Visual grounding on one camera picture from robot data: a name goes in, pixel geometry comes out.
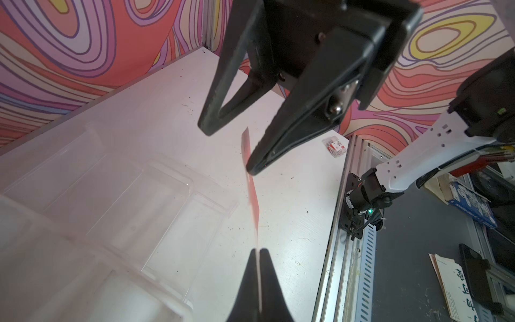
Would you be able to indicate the small red white packet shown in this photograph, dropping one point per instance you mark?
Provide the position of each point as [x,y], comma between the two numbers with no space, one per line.
[335,146]

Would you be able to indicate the red postcard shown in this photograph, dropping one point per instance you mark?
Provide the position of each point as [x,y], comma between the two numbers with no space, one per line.
[252,194]

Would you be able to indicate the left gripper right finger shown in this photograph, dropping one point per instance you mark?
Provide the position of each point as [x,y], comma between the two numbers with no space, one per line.
[274,307]

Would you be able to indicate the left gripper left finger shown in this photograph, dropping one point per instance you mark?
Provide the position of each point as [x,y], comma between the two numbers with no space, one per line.
[246,306]

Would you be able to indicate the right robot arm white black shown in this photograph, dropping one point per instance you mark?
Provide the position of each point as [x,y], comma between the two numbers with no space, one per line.
[481,114]

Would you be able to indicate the clear plastic drawer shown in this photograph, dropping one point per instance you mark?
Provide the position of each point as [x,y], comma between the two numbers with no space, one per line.
[100,231]

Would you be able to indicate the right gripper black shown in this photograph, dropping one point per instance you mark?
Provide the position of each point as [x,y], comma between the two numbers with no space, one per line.
[330,28]

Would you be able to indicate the aluminium front rail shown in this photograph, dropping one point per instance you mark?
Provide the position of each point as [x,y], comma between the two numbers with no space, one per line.
[347,280]

